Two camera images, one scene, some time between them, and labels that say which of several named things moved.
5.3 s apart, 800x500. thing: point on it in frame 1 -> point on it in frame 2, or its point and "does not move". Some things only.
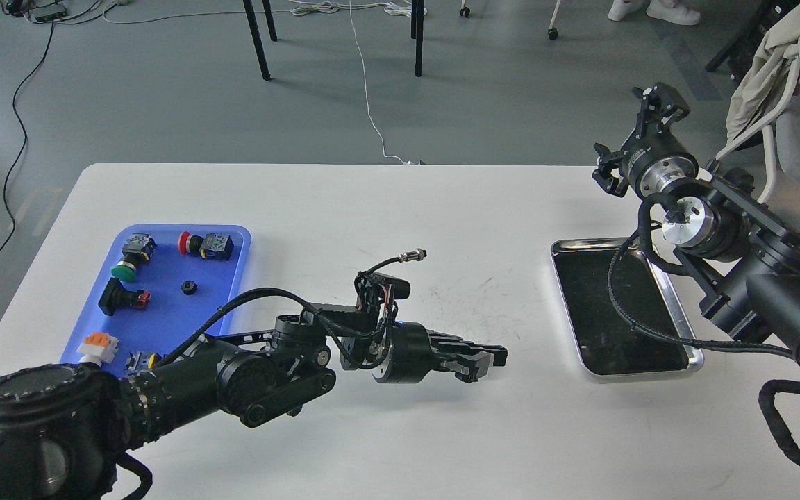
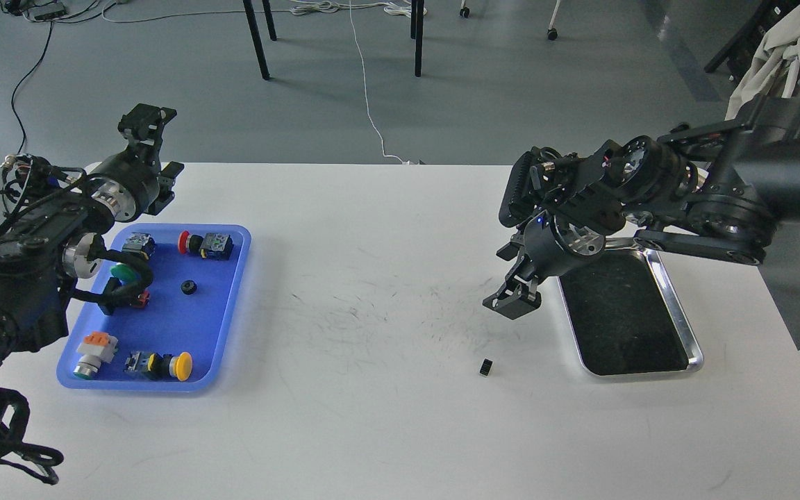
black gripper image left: [411, 356] -> [130, 181]
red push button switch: [212, 246] does not move
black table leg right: [417, 21] does not move
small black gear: [188, 287] does not move
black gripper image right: [654, 161] -> [548, 245]
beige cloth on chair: [799, 32] does not move
